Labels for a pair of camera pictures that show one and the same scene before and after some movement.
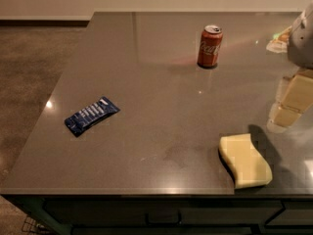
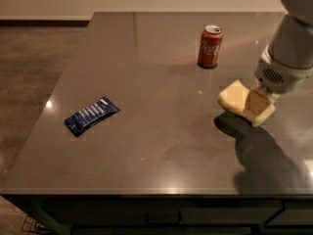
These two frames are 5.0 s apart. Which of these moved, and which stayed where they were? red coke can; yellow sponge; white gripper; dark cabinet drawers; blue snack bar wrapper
Moved: white gripper; yellow sponge
Stayed: dark cabinet drawers; red coke can; blue snack bar wrapper
